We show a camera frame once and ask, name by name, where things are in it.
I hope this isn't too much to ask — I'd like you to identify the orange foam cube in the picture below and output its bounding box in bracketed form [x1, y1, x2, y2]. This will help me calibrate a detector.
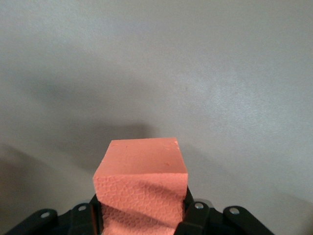
[92, 137, 189, 235]

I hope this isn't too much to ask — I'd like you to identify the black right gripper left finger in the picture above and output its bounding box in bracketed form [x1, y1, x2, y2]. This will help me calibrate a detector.
[0, 193, 103, 235]

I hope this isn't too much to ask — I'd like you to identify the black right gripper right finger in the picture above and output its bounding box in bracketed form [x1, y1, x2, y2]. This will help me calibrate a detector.
[175, 186, 276, 235]

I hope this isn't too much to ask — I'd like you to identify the brown paper table cover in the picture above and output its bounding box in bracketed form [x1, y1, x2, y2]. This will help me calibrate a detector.
[0, 0, 313, 235]

